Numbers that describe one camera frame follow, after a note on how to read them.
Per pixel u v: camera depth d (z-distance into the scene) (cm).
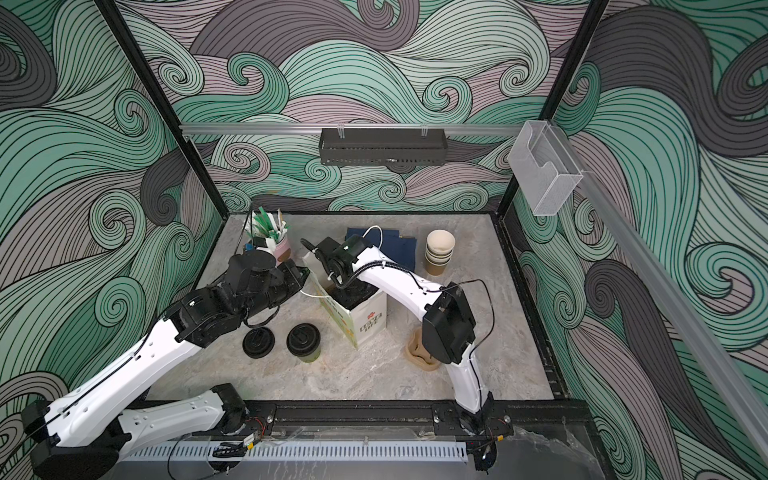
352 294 72
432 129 94
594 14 71
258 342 83
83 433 38
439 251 90
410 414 76
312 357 79
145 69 80
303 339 75
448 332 48
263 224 94
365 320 75
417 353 81
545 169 78
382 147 95
